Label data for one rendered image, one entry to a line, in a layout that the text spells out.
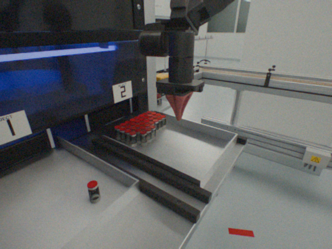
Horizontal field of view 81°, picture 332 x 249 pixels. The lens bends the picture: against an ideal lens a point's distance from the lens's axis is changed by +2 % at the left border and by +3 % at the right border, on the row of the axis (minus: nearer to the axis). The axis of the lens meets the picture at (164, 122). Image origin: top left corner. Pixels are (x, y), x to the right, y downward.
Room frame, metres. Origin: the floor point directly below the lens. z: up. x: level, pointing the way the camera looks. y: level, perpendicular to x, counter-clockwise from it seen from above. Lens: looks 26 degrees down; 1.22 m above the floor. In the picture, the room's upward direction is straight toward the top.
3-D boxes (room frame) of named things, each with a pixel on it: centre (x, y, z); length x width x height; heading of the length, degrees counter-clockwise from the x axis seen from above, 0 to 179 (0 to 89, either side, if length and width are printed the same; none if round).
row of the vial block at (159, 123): (0.58, 0.05, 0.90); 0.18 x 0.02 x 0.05; 144
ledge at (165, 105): (0.90, 0.05, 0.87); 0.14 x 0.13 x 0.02; 54
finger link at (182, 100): (0.45, -0.03, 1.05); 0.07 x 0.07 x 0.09; 62
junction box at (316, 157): (0.98, -0.93, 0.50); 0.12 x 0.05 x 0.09; 54
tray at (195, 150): (0.53, -0.02, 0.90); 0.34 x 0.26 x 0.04; 54
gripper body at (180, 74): (0.45, -0.04, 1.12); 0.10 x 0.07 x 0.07; 62
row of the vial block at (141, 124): (0.60, 0.07, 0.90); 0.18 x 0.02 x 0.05; 144
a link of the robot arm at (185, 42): (0.46, -0.03, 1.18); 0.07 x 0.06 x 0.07; 59
